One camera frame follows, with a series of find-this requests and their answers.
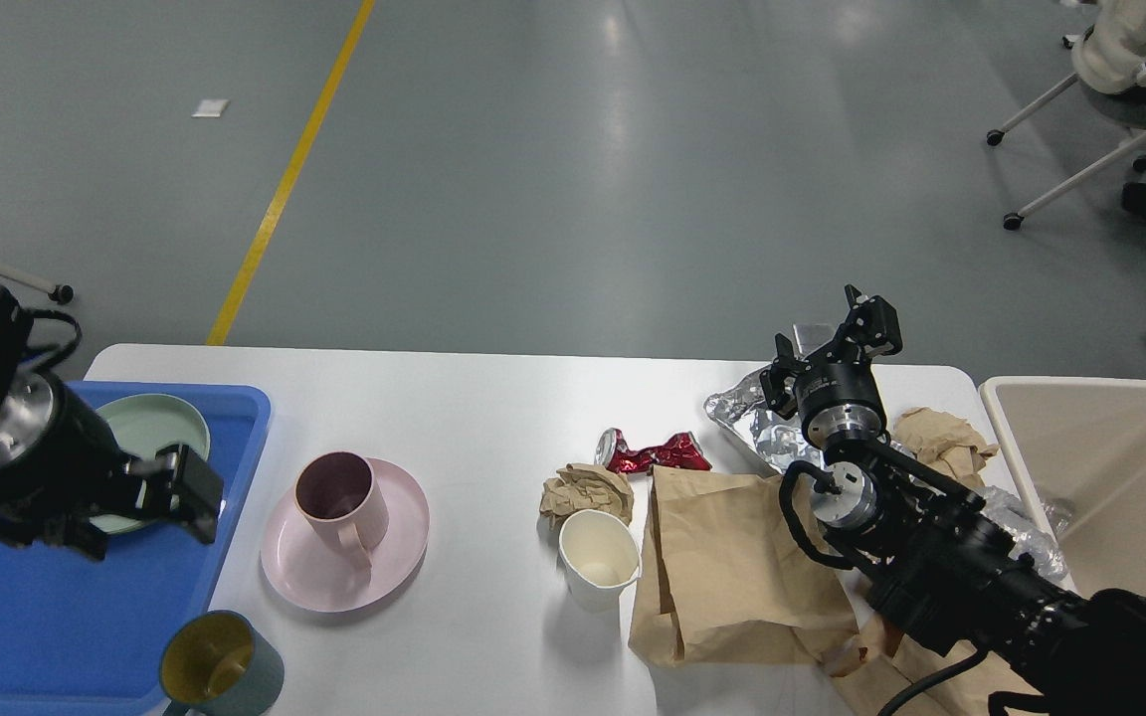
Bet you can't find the green plate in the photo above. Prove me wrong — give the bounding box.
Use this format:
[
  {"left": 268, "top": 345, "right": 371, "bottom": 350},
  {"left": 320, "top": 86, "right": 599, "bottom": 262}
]
[{"left": 91, "top": 394, "right": 212, "bottom": 536}]

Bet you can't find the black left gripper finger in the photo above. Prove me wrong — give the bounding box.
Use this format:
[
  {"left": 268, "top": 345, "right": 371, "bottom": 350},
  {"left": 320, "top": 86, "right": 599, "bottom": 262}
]
[
  {"left": 124, "top": 444, "right": 223, "bottom": 545},
  {"left": 28, "top": 512, "right": 108, "bottom": 562}
]

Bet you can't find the crushed red can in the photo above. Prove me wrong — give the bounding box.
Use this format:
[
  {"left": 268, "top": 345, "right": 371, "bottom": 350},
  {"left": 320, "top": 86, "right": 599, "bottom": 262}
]
[{"left": 592, "top": 428, "right": 712, "bottom": 474}]

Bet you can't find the brown paper bag lower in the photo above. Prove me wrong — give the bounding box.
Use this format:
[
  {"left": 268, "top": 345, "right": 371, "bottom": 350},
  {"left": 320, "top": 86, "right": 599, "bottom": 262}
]
[{"left": 822, "top": 615, "right": 1036, "bottom": 715}]

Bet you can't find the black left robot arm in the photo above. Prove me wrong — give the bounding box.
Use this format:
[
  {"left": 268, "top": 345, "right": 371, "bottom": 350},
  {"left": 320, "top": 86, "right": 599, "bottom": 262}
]
[{"left": 0, "top": 284, "right": 223, "bottom": 561}]

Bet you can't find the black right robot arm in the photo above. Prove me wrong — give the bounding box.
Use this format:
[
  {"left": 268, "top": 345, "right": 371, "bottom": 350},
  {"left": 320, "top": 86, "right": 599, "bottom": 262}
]
[{"left": 759, "top": 285, "right": 1146, "bottom": 715}]

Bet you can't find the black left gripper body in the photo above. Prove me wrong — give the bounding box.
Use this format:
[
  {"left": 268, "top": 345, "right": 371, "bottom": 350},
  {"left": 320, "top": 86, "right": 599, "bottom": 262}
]
[{"left": 0, "top": 372, "right": 129, "bottom": 548}]

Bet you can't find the white office chair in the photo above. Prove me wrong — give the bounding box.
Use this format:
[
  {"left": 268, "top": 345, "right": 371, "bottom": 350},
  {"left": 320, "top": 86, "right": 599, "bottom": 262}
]
[{"left": 984, "top": 1, "right": 1146, "bottom": 233}]

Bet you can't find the clear plastic wrap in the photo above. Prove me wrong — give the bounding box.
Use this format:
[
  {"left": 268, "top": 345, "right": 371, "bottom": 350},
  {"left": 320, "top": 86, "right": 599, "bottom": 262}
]
[{"left": 978, "top": 485, "right": 1069, "bottom": 584}]

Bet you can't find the teal mug yellow inside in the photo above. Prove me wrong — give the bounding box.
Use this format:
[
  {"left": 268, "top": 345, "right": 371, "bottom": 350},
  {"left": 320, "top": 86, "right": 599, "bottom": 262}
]
[{"left": 158, "top": 609, "right": 287, "bottom": 715}]

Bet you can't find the chair leg with caster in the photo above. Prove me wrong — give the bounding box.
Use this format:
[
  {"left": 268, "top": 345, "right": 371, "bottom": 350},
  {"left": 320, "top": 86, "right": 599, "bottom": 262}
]
[{"left": 0, "top": 262, "right": 76, "bottom": 305}]

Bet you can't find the pink mug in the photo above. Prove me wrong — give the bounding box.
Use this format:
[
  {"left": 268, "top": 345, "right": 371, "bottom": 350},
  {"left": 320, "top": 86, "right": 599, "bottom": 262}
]
[{"left": 292, "top": 451, "right": 391, "bottom": 572}]

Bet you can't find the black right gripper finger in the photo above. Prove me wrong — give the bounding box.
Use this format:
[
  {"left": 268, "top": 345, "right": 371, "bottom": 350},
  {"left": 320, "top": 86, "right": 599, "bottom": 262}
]
[
  {"left": 822, "top": 284, "right": 904, "bottom": 364},
  {"left": 759, "top": 332, "right": 802, "bottom": 419}
]

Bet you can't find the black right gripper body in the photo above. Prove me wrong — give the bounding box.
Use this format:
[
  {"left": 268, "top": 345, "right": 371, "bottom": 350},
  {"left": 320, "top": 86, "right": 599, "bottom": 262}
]
[{"left": 795, "top": 362, "right": 887, "bottom": 448}]

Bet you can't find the blue plastic tray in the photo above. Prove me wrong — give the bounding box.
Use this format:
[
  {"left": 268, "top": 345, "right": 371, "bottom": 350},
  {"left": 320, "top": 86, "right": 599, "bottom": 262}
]
[{"left": 0, "top": 381, "right": 272, "bottom": 715}]

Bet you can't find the crumpled aluminium foil tray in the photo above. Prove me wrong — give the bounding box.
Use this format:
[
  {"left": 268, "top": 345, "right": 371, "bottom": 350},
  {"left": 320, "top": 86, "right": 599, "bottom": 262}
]
[{"left": 704, "top": 336, "right": 890, "bottom": 472}]

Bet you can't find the beige plastic bin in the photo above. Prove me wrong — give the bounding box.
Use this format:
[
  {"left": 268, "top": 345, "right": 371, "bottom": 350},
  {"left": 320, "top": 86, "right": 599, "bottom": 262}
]
[{"left": 981, "top": 377, "right": 1146, "bottom": 597}]

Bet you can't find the white paper cup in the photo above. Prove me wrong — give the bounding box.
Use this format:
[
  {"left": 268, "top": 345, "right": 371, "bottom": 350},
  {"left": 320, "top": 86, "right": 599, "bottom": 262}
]
[{"left": 558, "top": 509, "right": 642, "bottom": 613}]

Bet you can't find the pink plate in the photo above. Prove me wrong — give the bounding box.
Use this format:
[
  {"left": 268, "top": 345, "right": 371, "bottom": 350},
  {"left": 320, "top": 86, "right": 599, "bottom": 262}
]
[{"left": 260, "top": 459, "right": 431, "bottom": 613}]

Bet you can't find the crumpled brown paper ball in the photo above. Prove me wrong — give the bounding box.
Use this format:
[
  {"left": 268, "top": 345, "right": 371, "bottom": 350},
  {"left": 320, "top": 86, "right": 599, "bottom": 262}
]
[{"left": 537, "top": 463, "right": 634, "bottom": 530}]

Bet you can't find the crumpled brown paper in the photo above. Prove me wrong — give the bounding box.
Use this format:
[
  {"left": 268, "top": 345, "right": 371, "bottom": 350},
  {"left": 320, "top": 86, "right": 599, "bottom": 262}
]
[{"left": 890, "top": 407, "right": 999, "bottom": 490}]

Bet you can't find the brown paper bag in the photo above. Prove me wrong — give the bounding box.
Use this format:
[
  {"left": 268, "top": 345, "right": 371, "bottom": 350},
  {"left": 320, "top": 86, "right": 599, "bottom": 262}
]
[
  {"left": 822, "top": 615, "right": 1036, "bottom": 715},
  {"left": 628, "top": 467, "right": 857, "bottom": 667}
]

